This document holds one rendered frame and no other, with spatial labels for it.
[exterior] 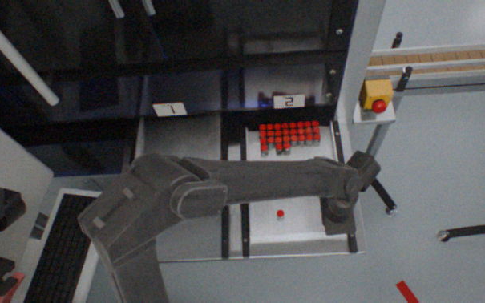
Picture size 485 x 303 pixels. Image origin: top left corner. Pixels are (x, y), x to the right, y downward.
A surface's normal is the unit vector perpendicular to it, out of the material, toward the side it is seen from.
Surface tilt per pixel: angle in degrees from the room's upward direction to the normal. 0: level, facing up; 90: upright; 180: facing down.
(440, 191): 0
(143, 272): 74
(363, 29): 90
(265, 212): 0
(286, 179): 66
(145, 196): 22
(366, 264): 0
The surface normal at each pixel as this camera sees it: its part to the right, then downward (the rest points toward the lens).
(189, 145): -0.08, -0.45
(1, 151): 0.98, 0.10
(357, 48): 0.02, 0.89
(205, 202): 0.68, 0.33
